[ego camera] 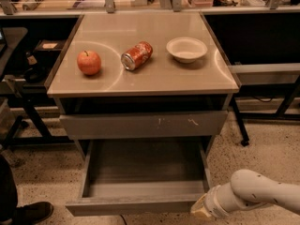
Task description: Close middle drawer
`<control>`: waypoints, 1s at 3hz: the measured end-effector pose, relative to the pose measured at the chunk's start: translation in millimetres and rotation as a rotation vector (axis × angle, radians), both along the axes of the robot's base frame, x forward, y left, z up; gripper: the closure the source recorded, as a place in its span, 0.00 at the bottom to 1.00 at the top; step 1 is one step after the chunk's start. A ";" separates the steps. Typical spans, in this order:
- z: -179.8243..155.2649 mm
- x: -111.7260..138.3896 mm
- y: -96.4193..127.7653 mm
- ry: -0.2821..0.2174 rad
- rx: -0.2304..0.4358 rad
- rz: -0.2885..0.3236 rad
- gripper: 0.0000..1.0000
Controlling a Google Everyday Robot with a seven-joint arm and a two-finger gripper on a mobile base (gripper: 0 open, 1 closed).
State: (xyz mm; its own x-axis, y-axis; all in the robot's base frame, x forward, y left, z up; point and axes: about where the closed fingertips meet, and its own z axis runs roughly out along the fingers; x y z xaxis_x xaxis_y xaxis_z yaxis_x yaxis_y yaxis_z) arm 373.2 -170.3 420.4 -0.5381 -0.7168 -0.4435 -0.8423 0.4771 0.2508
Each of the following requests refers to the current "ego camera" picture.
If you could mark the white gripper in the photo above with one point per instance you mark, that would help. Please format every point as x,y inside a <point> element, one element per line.
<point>213,200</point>

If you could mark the grey drawer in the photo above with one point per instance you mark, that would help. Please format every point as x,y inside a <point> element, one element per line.
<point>135,176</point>
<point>143,125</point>

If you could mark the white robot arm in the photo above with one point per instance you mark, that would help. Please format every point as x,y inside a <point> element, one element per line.
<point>246,190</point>

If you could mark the grey top drawer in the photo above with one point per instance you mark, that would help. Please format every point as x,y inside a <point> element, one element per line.
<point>143,125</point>

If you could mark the grey drawer cabinet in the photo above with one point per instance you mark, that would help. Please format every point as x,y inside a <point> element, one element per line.
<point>142,75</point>

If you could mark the white paper bowl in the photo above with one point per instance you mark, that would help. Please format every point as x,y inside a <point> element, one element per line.
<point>186,49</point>

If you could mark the crushed orange soda can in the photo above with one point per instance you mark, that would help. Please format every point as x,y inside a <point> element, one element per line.
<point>136,56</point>

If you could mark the black shoe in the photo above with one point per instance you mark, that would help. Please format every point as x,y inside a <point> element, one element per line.
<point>32,214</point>

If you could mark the red apple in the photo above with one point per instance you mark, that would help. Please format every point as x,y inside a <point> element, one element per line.
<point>89,62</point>

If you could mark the dark trouser leg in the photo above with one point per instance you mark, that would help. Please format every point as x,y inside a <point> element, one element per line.
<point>8,193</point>

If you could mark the black side desk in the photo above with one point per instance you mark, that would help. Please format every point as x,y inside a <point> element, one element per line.
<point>12,89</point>

